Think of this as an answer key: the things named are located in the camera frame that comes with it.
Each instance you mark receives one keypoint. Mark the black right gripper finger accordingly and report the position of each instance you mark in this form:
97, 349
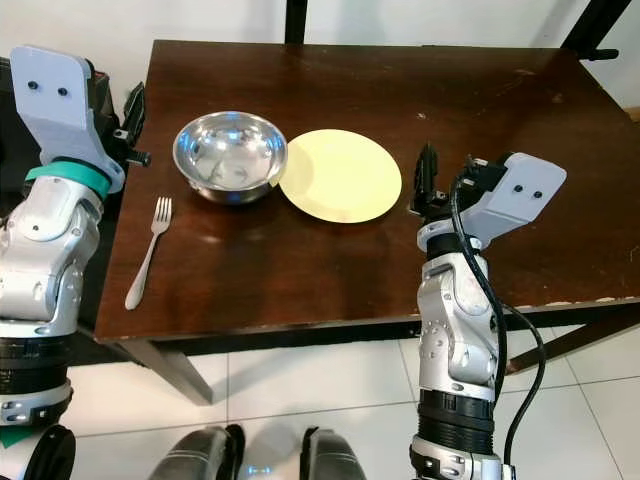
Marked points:
468, 172
427, 172

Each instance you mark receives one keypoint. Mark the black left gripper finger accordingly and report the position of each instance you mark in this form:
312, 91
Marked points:
135, 105

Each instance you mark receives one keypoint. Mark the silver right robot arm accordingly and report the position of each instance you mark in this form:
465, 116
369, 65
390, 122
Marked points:
460, 330

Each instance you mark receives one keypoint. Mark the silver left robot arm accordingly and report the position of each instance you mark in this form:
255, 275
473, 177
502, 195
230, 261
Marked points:
40, 260

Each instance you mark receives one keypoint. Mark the pale yellow plate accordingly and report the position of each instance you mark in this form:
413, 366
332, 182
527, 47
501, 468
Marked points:
345, 180

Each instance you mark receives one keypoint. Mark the shiny steel bowl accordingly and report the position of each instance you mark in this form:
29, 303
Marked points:
228, 150

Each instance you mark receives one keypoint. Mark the silver metal fork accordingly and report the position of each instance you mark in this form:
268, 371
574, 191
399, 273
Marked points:
150, 255

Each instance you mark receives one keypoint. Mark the dark brown wooden table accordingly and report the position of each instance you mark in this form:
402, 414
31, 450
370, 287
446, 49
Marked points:
310, 280

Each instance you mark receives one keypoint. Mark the grey right robot leg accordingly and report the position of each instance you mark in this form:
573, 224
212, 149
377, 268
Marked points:
330, 458

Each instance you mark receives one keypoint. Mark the grey robot leg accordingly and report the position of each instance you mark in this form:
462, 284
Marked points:
200, 455
330, 458

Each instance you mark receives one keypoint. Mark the grey left robot leg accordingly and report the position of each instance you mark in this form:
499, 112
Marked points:
200, 455

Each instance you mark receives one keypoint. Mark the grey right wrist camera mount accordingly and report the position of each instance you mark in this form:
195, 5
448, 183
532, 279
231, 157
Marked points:
525, 195

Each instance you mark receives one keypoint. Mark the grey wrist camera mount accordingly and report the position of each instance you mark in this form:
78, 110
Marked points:
60, 110
525, 195

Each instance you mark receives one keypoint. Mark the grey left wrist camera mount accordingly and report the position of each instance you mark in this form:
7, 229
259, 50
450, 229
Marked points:
60, 110

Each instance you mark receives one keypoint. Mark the black upright post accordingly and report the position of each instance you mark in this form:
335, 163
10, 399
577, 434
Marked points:
296, 20

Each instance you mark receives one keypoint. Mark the black slanted post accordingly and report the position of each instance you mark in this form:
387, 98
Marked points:
592, 25

